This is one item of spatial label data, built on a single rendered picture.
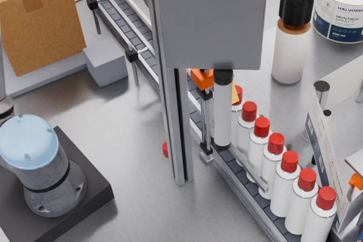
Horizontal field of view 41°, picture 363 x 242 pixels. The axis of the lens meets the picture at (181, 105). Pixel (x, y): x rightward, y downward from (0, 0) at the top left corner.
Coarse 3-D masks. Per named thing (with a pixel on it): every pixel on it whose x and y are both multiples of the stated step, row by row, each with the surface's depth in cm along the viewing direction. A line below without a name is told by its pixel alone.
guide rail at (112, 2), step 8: (112, 0) 158; (120, 16) 154; (128, 24) 150; (136, 32) 146; (144, 40) 144; (152, 48) 141; (192, 96) 127; (192, 104) 126; (200, 112) 123; (232, 144) 116; (232, 152) 115; (240, 160) 112; (248, 168) 111; (256, 176) 109; (264, 184) 108; (264, 192) 107
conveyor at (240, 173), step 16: (112, 16) 166; (128, 16) 165; (128, 32) 159; (144, 32) 159; (192, 80) 143; (192, 112) 134; (224, 160) 123; (240, 176) 119; (256, 192) 116; (288, 240) 107
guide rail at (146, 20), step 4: (128, 0) 166; (132, 4) 164; (132, 8) 165; (136, 8) 162; (136, 12) 163; (140, 12) 160; (140, 16) 161; (144, 16) 159; (144, 20) 159; (148, 20) 158; (148, 24) 157; (188, 72) 142
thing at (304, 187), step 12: (300, 180) 95; (312, 180) 93; (300, 192) 96; (312, 192) 96; (288, 204) 103; (300, 204) 98; (288, 216) 105; (300, 216) 102; (288, 228) 108; (300, 228) 105
